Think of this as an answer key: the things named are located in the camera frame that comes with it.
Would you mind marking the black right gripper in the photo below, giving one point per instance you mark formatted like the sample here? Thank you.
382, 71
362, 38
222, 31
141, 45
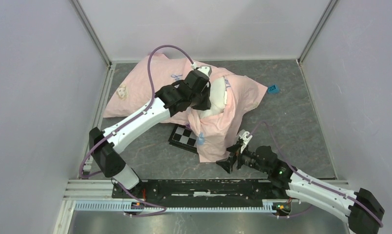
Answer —
227, 164

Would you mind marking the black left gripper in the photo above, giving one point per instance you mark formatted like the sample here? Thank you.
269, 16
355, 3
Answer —
206, 105

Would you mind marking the white pillow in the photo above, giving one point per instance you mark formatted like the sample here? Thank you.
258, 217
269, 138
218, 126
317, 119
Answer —
218, 99

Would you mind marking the pink printed pillowcase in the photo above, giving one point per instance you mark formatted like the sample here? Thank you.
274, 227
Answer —
215, 133

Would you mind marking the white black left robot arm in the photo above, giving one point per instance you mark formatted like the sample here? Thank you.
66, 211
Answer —
106, 145

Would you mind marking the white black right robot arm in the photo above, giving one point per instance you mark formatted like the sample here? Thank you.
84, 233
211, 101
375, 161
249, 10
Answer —
360, 210

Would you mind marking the black white chessboard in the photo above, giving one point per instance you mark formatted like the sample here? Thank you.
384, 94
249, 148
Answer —
183, 138

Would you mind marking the small blue block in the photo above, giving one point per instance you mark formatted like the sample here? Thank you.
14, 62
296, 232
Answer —
273, 89

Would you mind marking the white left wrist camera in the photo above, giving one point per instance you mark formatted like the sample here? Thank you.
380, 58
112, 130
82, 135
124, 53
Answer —
205, 69

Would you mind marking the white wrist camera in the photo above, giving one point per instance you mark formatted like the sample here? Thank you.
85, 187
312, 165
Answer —
244, 137
205, 69

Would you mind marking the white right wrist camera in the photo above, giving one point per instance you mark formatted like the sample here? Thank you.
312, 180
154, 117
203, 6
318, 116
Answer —
244, 137

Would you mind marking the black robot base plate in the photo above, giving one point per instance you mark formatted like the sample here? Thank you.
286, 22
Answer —
202, 193

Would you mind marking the grey slotted cable duct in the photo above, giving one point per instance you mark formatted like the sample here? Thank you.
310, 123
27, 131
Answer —
130, 205

